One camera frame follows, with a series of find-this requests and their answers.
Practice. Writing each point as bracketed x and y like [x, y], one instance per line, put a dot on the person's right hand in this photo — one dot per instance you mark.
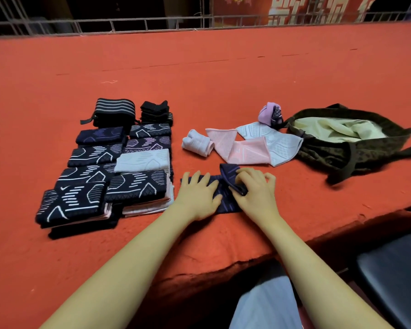
[257, 198]

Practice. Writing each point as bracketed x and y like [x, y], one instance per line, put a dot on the person's left hand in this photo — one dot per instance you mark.
[197, 198]

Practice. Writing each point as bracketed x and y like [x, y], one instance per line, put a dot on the single pale pink sock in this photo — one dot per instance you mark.
[108, 214]
[250, 152]
[197, 143]
[168, 192]

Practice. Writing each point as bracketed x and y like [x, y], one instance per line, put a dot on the single navy striped sock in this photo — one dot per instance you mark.
[227, 176]

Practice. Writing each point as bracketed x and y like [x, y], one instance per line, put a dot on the single black white-patterned sock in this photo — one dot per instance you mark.
[94, 155]
[82, 176]
[135, 187]

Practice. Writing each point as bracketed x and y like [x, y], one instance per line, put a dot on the single black purple-lined sock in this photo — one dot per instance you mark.
[147, 144]

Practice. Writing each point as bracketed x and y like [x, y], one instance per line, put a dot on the single black grey-striped sock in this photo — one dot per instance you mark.
[151, 131]

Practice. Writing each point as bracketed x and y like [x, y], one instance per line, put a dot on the single navy blue-lined sock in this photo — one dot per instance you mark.
[99, 136]

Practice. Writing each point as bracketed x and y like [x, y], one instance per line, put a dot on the single navy purple-cuffed sock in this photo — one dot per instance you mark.
[82, 233]

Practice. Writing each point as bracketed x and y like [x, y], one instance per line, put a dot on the single black white-lined sock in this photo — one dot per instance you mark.
[70, 205]

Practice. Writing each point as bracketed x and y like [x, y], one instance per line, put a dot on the person's right forearm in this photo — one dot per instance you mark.
[329, 281]

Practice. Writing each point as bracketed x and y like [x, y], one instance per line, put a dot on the person's left forearm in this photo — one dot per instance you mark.
[116, 281]

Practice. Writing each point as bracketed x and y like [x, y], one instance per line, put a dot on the person's pale blue clothing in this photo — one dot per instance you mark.
[267, 305]

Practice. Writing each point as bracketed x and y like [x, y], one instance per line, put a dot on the single purple black sock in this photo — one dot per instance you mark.
[267, 114]

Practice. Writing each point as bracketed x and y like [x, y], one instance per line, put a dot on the dark grey seat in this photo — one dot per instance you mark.
[394, 277]

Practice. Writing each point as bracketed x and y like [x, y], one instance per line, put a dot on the red banner with white print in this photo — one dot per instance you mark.
[246, 4]

